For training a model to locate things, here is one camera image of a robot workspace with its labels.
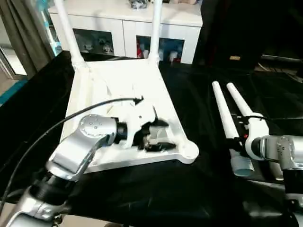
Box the white plastic table leg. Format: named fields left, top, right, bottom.
left=54, top=0, right=91, bottom=72
left=148, top=0, right=164, bottom=66
left=212, top=81, right=254, bottom=177
left=226, top=82, right=285, bottom=182

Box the white plastic table top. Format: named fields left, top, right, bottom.
left=60, top=56, right=199, bottom=175

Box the black mat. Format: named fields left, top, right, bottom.
left=0, top=51, right=303, bottom=227

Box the dark low furniture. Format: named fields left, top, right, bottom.
left=254, top=54, right=303, bottom=82

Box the black cabinet with gold label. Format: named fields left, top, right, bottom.
left=193, top=0, right=261, bottom=70

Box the white display cabinet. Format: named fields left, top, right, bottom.
left=48, top=0, right=204, bottom=65

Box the dark grey figurine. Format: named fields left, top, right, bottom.
left=129, top=0, right=149, bottom=11

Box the light blue rack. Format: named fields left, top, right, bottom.
left=40, top=4, right=63, bottom=56

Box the teal floor mat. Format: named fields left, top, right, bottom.
left=0, top=79, right=28, bottom=105

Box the grey curtain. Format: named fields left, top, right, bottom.
left=0, top=0, right=62, bottom=79

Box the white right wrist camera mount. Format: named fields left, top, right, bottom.
left=245, top=114, right=270, bottom=162

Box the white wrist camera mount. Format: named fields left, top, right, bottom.
left=245, top=114, right=270, bottom=162
left=123, top=101, right=157, bottom=148

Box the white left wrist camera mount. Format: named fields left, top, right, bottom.
left=123, top=101, right=157, bottom=148

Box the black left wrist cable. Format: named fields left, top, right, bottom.
left=0, top=96, right=144, bottom=206

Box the grey door frame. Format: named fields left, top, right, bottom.
left=0, top=44, right=27, bottom=81

